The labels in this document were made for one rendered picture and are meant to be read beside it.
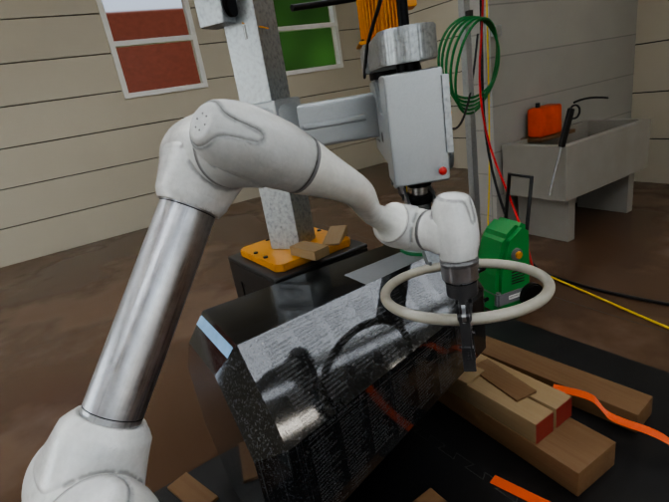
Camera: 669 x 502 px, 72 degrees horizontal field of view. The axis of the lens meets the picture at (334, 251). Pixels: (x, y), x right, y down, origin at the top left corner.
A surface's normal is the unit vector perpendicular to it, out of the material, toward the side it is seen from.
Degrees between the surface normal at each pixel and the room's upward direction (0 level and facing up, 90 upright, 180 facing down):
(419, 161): 90
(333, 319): 45
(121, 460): 80
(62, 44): 90
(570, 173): 90
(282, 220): 90
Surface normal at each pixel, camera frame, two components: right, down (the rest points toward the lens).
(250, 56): -0.41, 0.37
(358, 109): 0.10, 0.32
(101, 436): 0.42, -0.64
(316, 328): 0.30, -0.53
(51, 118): 0.53, 0.21
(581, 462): -0.15, -0.93
